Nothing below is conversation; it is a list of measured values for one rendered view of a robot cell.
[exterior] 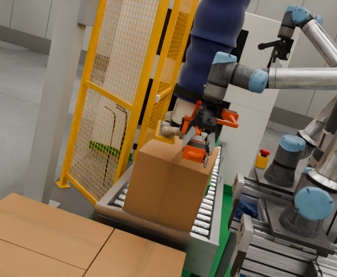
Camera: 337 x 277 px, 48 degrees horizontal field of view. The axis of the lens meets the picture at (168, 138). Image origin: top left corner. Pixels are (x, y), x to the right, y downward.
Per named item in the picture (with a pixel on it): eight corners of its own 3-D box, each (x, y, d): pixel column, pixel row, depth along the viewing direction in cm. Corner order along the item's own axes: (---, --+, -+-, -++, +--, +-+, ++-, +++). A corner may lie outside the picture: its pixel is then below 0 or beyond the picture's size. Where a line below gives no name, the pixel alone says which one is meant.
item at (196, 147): (181, 150, 141) (185, 138, 139) (200, 155, 141) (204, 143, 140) (181, 158, 133) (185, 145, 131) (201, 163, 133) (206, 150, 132)
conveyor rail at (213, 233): (217, 156, 428) (223, 140, 423) (222, 158, 428) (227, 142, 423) (199, 271, 207) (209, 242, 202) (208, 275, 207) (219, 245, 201)
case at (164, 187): (150, 181, 270) (164, 129, 259) (202, 200, 263) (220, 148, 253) (120, 215, 212) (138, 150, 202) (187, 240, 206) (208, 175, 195)
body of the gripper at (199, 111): (212, 128, 140) (222, 97, 137) (213, 134, 132) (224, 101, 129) (192, 122, 140) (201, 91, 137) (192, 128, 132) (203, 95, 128)
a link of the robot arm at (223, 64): (237, 57, 123) (213, 49, 125) (226, 89, 126) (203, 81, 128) (241, 57, 130) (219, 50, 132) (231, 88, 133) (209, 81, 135)
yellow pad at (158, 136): (157, 122, 213) (159, 114, 212) (174, 127, 214) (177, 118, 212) (153, 139, 180) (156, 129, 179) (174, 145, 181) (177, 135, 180)
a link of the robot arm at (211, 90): (228, 89, 127) (205, 82, 127) (224, 102, 129) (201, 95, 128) (225, 86, 135) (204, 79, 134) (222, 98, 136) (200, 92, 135)
